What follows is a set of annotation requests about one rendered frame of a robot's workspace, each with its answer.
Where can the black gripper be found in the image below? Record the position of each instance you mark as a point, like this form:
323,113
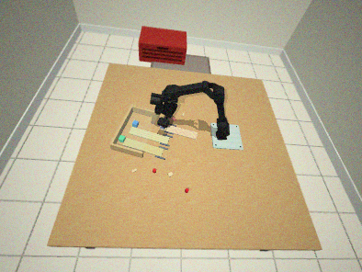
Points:
164,122

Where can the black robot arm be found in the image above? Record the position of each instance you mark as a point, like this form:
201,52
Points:
171,94

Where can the beige strip with purple zigzag pattern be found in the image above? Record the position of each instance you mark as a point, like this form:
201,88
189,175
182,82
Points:
186,133

